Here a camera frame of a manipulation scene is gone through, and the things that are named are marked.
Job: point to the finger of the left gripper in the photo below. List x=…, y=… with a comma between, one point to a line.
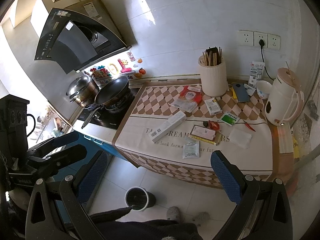
x=59, y=159
x=51, y=144

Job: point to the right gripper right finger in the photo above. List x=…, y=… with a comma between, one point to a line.
x=262, y=208

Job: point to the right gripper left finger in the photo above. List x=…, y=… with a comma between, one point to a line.
x=56, y=206

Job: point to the white paper napkin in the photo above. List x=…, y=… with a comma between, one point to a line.
x=240, y=138

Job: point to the pink yellow box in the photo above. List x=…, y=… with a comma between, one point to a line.
x=205, y=135

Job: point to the silver foil sachet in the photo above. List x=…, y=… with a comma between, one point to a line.
x=191, y=149

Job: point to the red foil wrapper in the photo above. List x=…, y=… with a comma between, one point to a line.
x=214, y=125

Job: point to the green white sachet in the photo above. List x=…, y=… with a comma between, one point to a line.
x=229, y=118

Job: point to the long white carton box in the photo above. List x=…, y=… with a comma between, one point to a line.
x=167, y=126

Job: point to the small white medicine box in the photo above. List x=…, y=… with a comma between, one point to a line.
x=213, y=106

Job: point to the red white snack bag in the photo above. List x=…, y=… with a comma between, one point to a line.
x=188, y=99

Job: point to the blue kitchen cabinet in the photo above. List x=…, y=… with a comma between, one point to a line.
x=97, y=161

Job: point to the white trash bin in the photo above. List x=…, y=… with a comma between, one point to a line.
x=139, y=199

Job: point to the black trouser legs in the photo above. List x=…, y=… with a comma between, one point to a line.
x=108, y=224

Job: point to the black induction cooktop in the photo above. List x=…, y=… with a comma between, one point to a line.
x=111, y=118

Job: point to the steel lidded pot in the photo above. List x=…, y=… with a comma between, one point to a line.
x=83, y=91

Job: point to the grey right slipper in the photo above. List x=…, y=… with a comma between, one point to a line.
x=201, y=219

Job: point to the grey slipper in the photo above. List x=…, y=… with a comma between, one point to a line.
x=201, y=219
x=173, y=214

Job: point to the black frying pan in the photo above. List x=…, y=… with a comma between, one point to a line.
x=112, y=96

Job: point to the red chili pepper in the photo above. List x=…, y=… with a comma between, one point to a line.
x=249, y=126

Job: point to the grey left slipper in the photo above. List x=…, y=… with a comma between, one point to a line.
x=173, y=214

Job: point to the black range hood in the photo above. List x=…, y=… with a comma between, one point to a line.
x=76, y=41

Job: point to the checkered beige tablecloth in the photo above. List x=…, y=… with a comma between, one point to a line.
x=270, y=152

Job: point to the white electric kettle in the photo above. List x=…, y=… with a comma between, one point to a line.
x=286, y=99

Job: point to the grey smartphone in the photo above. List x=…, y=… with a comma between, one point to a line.
x=241, y=92

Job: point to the white ceramic bowl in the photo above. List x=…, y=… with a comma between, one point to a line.
x=263, y=89

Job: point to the white milk carton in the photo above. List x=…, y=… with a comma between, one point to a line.
x=256, y=72

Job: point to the cream chopstick holder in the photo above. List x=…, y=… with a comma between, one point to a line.
x=213, y=78

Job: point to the colourful wall stickers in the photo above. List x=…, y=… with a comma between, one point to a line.
x=124, y=64

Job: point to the white wall socket strip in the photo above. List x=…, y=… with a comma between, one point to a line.
x=254, y=38

